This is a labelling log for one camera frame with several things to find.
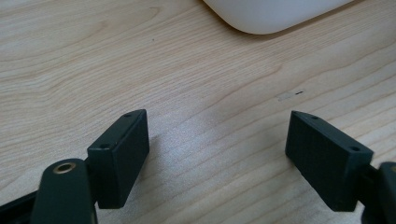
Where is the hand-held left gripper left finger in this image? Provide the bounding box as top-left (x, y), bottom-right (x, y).
top-left (86, 108), bottom-right (150, 210)

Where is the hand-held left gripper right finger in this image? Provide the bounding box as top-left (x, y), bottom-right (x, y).
top-left (284, 110), bottom-right (375, 213)

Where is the white plastic storage bin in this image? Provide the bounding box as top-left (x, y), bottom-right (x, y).
top-left (202, 0), bottom-right (356, 35)

